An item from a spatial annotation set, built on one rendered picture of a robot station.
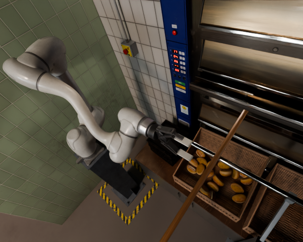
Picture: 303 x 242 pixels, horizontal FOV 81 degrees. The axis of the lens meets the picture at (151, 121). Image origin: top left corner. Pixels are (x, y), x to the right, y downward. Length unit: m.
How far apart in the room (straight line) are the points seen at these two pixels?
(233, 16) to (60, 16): 1.09
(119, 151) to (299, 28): 0.89
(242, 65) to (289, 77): 0.21
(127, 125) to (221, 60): 0.63
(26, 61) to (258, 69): 1.11
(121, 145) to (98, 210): 1.66
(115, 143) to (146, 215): 1.48
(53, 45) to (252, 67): 1.02
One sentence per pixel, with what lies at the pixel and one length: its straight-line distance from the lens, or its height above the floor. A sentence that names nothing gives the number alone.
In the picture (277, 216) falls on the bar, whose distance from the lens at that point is 1.20.
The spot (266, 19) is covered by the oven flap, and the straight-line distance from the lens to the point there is 0.94.
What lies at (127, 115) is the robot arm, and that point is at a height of 1.54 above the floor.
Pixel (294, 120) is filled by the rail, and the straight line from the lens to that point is 1.02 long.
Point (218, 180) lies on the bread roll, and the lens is 1.62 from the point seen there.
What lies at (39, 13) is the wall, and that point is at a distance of 1.47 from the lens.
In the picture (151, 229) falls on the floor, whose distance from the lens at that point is 2.24.
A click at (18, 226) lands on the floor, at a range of 3.07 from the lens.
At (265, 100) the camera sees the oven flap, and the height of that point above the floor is 1.40.
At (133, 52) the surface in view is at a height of 1.44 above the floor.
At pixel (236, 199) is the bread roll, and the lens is 1.61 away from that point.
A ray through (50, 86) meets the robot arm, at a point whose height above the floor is 1.73.
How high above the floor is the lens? 2.18
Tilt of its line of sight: 52 degrees down
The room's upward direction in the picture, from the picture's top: 19 degrees counter-clockwise
